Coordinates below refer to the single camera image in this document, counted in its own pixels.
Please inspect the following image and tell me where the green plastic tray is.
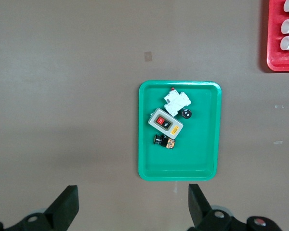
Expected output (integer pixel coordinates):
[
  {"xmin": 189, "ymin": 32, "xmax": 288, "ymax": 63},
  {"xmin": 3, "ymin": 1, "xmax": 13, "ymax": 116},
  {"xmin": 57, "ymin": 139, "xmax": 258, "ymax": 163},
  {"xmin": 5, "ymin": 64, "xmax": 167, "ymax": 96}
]
[{"xmin": 138, "ymin": 80, "xmax": 223, "ymax": 181}]

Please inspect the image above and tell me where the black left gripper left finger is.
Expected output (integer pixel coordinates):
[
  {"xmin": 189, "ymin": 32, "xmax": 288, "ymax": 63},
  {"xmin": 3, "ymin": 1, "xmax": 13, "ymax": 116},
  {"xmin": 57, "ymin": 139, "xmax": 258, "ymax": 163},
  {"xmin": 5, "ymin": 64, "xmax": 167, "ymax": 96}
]
[{"xmin": 0, "ymin": 184, "xmax": 80, "ymax": 231}]

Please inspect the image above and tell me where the white circuit breaker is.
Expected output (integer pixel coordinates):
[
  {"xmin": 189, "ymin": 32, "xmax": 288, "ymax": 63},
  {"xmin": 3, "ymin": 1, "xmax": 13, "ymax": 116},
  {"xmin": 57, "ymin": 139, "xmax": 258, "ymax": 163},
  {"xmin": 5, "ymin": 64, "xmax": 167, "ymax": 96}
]
[{"xmin": 163, "ymin": 87, "xmax": 192, "ymax": 117}]

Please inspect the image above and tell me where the black round buzzer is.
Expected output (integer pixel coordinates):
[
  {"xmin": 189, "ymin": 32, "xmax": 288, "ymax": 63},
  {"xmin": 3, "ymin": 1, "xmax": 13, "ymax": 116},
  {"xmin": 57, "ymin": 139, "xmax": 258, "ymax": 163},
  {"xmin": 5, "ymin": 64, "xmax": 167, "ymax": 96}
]
[{"xmin": 181, "ymin": 108, "xmax": 193, "ymax": 120}]

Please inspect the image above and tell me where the black push button switch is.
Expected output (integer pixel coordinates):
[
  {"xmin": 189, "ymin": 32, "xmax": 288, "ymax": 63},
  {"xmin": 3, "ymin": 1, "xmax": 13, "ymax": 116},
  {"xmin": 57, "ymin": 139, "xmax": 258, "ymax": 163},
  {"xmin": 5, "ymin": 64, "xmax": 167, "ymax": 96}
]
[{"xmin": 153, "ymin": 134, "xmax": 177, "ymax": 150}]

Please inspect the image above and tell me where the grey on-off switch box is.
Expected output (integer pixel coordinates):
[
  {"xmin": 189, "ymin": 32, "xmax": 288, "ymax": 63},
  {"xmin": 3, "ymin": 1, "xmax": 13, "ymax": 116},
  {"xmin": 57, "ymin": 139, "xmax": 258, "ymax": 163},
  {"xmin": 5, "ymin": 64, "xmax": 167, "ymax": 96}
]
[{"xmin": 147, "ymin": 107, "xmax": 184, "ymax": 140}]

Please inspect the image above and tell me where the red plastic tray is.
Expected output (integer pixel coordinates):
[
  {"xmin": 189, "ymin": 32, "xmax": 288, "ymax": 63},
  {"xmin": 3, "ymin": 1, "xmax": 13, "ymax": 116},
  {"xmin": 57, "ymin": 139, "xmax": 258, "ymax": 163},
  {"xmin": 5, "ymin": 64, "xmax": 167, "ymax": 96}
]
[{"xmin": 266, "ymin": 0, "xmax": 289, "ymax": 72}]

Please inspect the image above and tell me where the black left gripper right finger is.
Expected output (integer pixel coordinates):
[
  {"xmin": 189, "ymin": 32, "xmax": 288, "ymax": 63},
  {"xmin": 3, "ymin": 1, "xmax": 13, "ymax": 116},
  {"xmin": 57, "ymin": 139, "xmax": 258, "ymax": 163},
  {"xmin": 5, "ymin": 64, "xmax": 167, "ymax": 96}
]
[{"xmin": 186, "ymin": 184, "xmax": 283, "ymax": 231}]

